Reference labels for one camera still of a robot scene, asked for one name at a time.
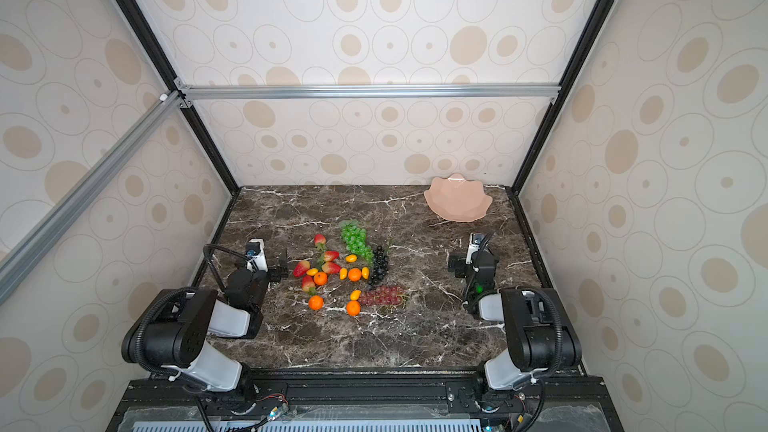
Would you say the horizontal aluminium rail back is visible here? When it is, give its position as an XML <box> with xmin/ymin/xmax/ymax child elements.
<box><xmin>165</xmin><ymin>82</ymin><xmax>561</xmax><ymax>103</ymax></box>

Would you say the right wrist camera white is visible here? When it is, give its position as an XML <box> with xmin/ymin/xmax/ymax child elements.
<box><xmin>468</xmin><ymin>233</ymin><xmax>485</xmax><ymax>254</ymax></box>

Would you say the black frame post left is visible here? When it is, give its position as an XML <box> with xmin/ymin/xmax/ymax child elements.
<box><xmin>114</xmin><ymin>0</ymin><xmax>241</xmax><ymax>196</ymax></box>

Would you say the diagonal aluminium rail left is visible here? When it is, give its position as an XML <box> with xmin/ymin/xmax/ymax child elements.
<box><xmin>1</xmin><ymin>91</ymin><xmax>182</xmax><ymax>302</ymax></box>

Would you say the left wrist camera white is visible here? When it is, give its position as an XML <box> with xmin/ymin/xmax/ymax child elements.
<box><xmin>245</xmin><ymin>239</ymin><xmax>268</xmax><ymax>272</ymax></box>

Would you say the strawberry middle red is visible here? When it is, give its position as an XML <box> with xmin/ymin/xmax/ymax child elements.
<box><xmin>321</xmin><ymin>261</ymin><xmax>342</xmax><ymax>275</ymax></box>

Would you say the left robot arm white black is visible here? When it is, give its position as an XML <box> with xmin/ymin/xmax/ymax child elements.
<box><xmin>121</xmin><ymin>239</ymin><xmax>288</xmax><ymax>400</ymax></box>

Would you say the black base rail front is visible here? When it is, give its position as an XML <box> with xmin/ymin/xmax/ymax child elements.
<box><xmin>107</xmin><ymin>369</ymin><xmax>623</xmax><ymax>431</ymax></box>

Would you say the black frame post right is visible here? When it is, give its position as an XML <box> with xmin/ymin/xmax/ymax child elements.
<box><xmin>507</xmin><ymin>0</ymin><xmax>616</xmax><ymax>199</ymax></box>

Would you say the black grape bunch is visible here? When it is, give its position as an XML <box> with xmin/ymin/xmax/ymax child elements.
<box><xmin>368</xmin><ymin>245</ymin><xmax>389</xmax><ymax>289</ymax></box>

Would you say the strawberry upper red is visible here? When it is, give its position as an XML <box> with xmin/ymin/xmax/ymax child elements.
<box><xmin>322</xmin><ymin>250</ymin><xmax>340</xmax><ymax>263</ymax></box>

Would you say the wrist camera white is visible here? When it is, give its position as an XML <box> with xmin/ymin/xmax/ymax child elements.
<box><xmin>468</xmin><ymin>233</ymin><xmax>485</xmax><ymax>254</ymax></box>
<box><xmin>245</xmin><ymin>239</ymin><xmax>268</xmax><ymax>272</ymax></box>

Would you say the pink scalloped fruit bowl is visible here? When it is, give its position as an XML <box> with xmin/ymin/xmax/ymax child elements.
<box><xmin>424</xmin><ymin>173</ymin><xmax>493</xmax><ymax>223</ymax></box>

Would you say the red grape bunch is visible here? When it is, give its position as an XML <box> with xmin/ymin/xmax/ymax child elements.
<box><xmin>358</xmin><ymin>285</ymin><xmax>405</xmax><ymax>307</ymax></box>

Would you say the orange mandarin near strawberries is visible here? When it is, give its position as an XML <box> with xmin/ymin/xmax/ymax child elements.
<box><xmin>313</xmin><ymin>272</ymin><xmax>328</xmax><ymax>286</ymax></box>

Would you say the strawberry left red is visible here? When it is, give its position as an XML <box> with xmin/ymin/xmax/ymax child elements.
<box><xmin>293</xmin><ymin>260</ymin><xmax>312</xmax><ymax>277</ymax></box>

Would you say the strawberry far with leaves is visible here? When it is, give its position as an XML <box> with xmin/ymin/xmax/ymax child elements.
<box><xmin>314</xmin><ymin>234</ymin><xmax>327</xmax><ymax>252</ymax></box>

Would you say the green grape bunch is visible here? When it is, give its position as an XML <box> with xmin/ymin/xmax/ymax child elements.
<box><xmin>341</xmin><ymin>221</ymin><xmax>374</xmax><ymax>262</ymax></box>

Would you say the black frame post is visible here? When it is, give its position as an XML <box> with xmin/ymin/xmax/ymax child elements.
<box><xmin>507</xmin><ymin>0</ymin><xmax>616</xmax><ymax>199</ymax></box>
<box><xmin>114</xmin><ymin>0</ymin><xmax>241</xmax><ymax>196</ymax></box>

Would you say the strawberry lower red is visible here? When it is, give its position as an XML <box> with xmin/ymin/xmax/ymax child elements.
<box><xmin>301</xmin><ymin>275</ymin><xmax>316</xmax><ymax>295</ymax></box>

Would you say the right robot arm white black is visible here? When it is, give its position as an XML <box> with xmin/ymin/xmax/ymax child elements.
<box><xmin>448</xmin><ymin>233</ymin><xmax>582</xmax><ymax>390</ymax></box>

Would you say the orange mandarin middle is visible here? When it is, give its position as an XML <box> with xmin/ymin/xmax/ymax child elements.
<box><xmin>348</xmin><ymin>268</ymin><xmax>362</xmax><ymax>282</ymax></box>

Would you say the strawberry red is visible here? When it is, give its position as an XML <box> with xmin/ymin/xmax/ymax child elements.
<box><xmin>301</xmin><ymin>275</ymin><xmax>316</xmax><ymax>295</ymax></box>
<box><xmin>293</xmin><ymin>260</ymin><xmax>312</xmax><ymax>277</ymax></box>
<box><xmin>322</xmin><ymin>250</ymin><xmax>340</xmax><ymax>263</ymax></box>
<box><xmin>321</xmin><ymin>261</ymin><xmax>342</xmax><ymax>275</ymax></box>

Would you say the orange mandarin front left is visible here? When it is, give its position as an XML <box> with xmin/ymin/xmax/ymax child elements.
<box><xmin>308</xmin><ymin>295</ymin><xmax>324</xmax><ymax>311</ymax></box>

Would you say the orange mandarin front right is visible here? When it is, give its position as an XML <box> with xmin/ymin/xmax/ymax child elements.
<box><xmin>346</xmin><ymin>301</ymin><xmax>361</xmax><ymax>317</ymax></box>

